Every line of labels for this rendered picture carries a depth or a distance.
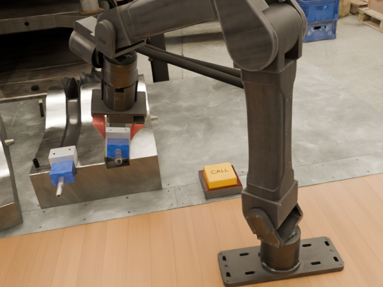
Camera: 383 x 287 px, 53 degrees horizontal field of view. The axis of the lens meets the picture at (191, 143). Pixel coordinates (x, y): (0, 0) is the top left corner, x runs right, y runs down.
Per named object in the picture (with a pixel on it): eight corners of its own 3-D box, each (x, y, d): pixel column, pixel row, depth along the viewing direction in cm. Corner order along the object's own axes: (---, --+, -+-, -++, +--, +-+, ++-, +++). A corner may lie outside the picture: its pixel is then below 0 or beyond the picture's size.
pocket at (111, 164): (133, 173, 81) (130, 159, 80) (107, 177, 81) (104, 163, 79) (131, 162, 85) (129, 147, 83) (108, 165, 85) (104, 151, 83)
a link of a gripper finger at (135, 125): (106, 125, 82) (106, 91, 75) (141, 126, 83) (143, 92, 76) (106, 149, 77) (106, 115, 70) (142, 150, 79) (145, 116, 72)
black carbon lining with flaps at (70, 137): (129, 152, 86) (121, 114, 81) (55, 164, 84) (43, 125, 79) (125, 92, 115) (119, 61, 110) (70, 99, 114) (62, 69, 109)
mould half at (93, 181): (162, 189, 85) (154, 135, 78) (41, 209, 82) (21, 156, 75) (146, 98, 127) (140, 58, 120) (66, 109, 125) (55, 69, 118)
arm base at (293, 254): (214, 221, 64) (222, 253, 58) (332, 205, 65) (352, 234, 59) (216, 255, 68) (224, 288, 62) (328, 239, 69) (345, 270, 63)
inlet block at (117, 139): (131, 175, 71) (133, 147, 70) (104, 175, 70) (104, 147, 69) (129, 151, 84) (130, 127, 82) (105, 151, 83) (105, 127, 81)
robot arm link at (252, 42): (84, 16, 60) (252, -49, 39) (126, 3, 65) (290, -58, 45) (114, 91, 64) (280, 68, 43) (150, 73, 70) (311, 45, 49)
